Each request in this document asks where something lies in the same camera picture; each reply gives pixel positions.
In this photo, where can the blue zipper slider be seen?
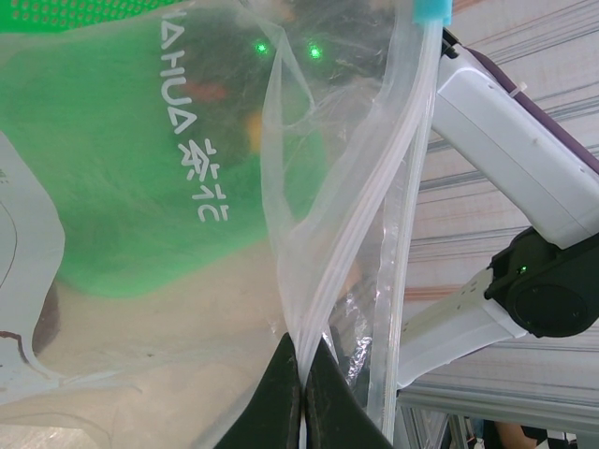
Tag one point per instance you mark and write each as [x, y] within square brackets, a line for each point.
[430, 10]

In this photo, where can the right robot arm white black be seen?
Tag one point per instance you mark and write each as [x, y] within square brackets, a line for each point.
[505, 154]

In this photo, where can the yellow toy food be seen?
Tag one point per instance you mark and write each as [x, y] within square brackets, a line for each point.
[253, 128]

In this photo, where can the orange toy food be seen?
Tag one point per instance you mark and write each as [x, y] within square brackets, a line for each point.
[206, 91]

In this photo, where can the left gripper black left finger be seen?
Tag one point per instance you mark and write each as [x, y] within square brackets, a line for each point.
[276, 411]

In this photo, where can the clear zip-top plastic bag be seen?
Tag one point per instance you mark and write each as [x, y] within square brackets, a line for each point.
[140, 304]

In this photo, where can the green plastic mesh basket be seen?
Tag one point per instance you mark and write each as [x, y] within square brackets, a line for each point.
[47, 18]

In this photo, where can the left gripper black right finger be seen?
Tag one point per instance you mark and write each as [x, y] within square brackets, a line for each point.
[332, 411]

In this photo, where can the aluminium mounting rail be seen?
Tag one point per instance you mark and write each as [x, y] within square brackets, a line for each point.
[468, 397]

